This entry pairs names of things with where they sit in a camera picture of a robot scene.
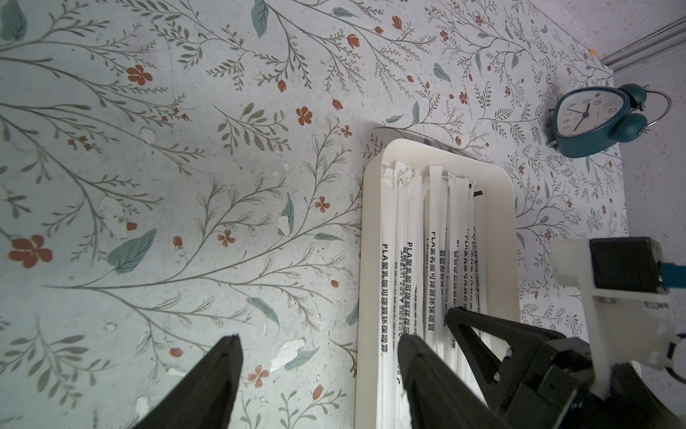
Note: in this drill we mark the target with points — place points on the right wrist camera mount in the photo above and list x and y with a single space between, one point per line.
622 282

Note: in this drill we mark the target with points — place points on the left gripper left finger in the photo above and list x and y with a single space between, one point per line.
205 397

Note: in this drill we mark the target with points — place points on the wrapped straw right bundle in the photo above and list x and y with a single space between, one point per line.
479 256

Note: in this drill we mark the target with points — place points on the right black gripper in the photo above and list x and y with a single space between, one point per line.
555 377

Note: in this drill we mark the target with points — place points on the white storage tray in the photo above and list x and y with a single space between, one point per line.
498 261

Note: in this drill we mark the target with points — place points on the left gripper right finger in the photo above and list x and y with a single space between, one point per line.
437 398

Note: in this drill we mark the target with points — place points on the teal alarm clock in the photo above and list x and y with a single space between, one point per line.
591 120

